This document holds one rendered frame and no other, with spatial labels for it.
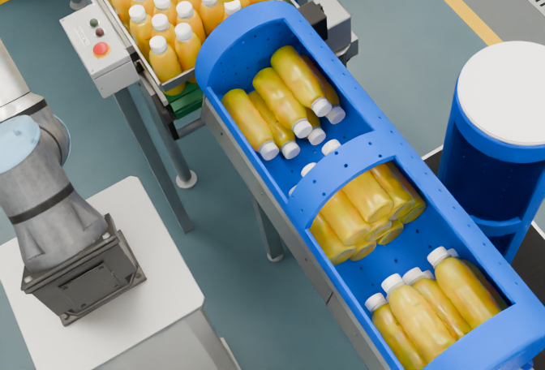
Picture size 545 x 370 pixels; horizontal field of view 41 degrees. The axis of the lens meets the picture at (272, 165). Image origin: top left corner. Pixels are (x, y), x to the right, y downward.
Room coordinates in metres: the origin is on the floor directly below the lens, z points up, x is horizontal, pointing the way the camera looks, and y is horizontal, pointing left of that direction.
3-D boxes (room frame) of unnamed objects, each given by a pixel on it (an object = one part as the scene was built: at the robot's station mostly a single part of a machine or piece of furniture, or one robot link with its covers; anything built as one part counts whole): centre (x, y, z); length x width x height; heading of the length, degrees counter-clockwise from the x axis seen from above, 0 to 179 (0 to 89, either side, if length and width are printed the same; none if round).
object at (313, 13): (1.21, -0.16, 0.95); 0.10 x 0.07 x 0.10; 110
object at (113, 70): (1.19, 0.35, 1.05); 0.20 x 0.10 x 0.10; 20
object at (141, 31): (1.26, 0.25, 0.98); 0.07 x 0.07 x 0.17
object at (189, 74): (1.17, 0.04, 0.96); 0.40 x 0.01 x 0.03; 110
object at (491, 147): (0.84, -0.57, 0.59); 0.28 x 0.28 x 0.88
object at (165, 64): (1.15, 0.21, 0.98); 0.07 x 0.07 x 0.17
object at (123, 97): (1.19, 0.35, 0.50); 0.04 x 0.04 x 1.00; 20
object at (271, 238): (1.01, 0.05, 0.31); 0.06 x 0.06 x 0.63; 20
